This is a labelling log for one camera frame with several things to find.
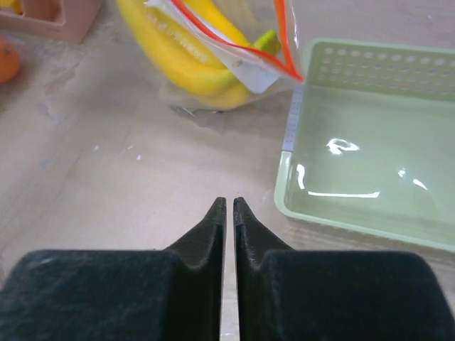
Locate pale green perforated basket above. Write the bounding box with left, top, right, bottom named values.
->
left=274, top=38, right=454, bottom=252

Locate yellow banana bunch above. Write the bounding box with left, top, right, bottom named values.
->
left=116, top=0, right=282, bottom=110

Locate orange fruit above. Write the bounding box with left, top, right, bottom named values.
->
left=0, top=37, right=21, bottom=84

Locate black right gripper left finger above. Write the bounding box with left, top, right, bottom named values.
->
left=1, top=197, right=227, bottom=340

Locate peach plastic desk organizer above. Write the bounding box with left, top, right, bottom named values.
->
left=1, top=0, right=102, bottom=43

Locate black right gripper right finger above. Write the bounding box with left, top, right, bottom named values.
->
left=233, top=197, right=454, bottom=340

